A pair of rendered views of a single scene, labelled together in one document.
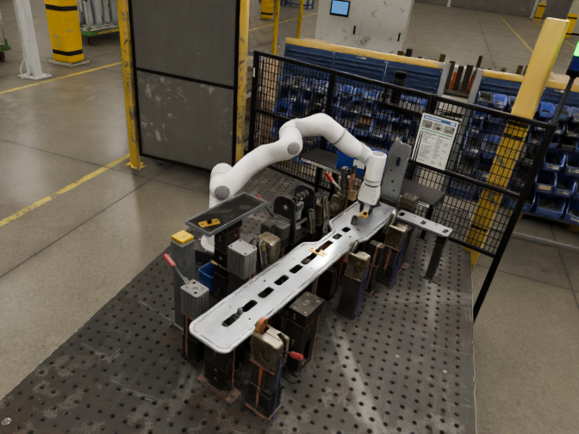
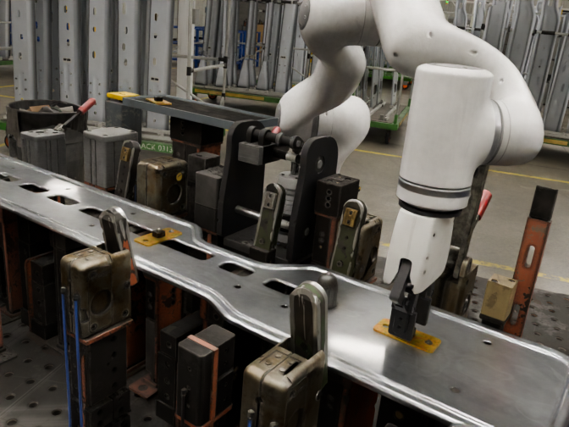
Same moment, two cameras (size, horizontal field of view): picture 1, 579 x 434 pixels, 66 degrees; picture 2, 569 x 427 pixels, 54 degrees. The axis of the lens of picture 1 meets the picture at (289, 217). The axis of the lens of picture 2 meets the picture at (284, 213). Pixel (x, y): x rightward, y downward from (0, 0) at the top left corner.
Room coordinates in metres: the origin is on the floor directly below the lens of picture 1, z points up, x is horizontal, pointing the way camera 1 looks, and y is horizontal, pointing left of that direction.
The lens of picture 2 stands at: (1.88, -1.04, 1.38)
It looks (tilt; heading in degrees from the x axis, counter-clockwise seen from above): 19 degrees down; 91
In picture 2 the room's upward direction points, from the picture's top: 5 degrees clockwise
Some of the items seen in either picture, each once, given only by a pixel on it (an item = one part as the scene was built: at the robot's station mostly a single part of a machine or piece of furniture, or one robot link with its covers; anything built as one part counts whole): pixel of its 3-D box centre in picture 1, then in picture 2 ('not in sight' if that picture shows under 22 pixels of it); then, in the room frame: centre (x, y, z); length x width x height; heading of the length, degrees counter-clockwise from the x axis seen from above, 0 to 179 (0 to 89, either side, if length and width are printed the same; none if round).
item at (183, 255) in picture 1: (183, 284); (124, 182); (1.42, 0.40, 0.92); 0.08 x 0.08 x 0.44; 58
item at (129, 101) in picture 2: (227, 212); (197, 111); (1.64, 0.26, 1.16); 0.37 x 0.14 x 0.02; 148
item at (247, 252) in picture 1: (239, 287); (113, 218); (1.46, 0.17, 0.90); 0.13 x 0.10 x 0.41; 58
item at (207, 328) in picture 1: (316, 255); (147, 237); (1.63, -0.14, 1.00); 1.38 x 0.22 x 0.02; 148
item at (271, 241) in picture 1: (266, 272); (160, 245); (1.60, 0.07, 0.89); 0.13 x 0.11 x 0.38; 58
